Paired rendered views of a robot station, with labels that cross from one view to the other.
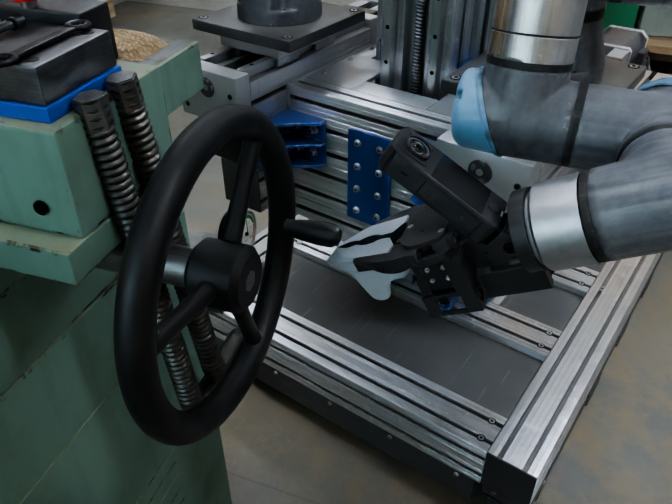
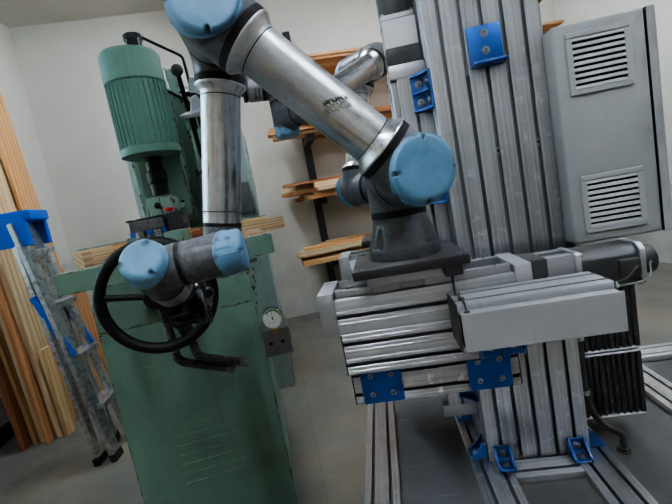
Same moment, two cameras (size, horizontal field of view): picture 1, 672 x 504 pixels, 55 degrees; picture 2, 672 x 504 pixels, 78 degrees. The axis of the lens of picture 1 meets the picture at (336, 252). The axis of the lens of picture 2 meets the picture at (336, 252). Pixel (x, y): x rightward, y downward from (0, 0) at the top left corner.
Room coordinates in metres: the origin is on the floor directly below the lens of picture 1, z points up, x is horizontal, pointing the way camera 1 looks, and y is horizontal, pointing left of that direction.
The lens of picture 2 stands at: (0.35, -1.00, 0.96)
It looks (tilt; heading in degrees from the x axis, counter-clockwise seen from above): 7 degrees down; 61
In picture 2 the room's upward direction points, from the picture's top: 11 degrees counter-clockwise
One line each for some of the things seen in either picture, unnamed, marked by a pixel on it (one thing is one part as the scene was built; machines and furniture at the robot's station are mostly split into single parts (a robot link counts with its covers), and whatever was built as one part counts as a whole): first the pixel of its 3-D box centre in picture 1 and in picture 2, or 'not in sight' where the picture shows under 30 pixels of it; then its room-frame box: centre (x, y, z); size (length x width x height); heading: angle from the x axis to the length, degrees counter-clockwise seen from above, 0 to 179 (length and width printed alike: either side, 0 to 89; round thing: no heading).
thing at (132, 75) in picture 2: not in sight; (140, 107); (0.54, 0.42, 1.35); 0.18 x 0.18 x 0.31
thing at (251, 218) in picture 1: (235, 237); (272, 320); (0.72, 0.14, 0.65); 0.06 x 0.04 x 0.08; 162
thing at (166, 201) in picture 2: not in sight; (167, 210); (0.55, 0.44, 1.03); 0.14 x 0.07 x 0.09; 72
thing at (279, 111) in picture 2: not in sight; (288, 118); (0.91, 0.17, 1.23); 0.11 x 0.08 x 0.11; 100
